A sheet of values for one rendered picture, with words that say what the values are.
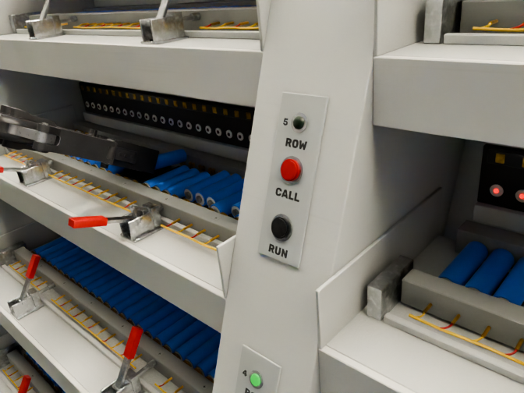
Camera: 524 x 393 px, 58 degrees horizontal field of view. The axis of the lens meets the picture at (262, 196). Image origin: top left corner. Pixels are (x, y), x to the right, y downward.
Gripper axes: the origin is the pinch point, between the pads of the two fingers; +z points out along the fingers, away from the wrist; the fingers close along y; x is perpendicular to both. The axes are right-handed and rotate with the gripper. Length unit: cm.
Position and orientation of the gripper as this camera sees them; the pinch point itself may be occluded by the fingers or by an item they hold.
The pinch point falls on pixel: (125, 154)
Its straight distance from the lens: 60.7
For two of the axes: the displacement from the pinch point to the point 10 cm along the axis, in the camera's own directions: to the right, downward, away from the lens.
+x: -2.6, 9.6, 0.5
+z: 6.3, 1.4, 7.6
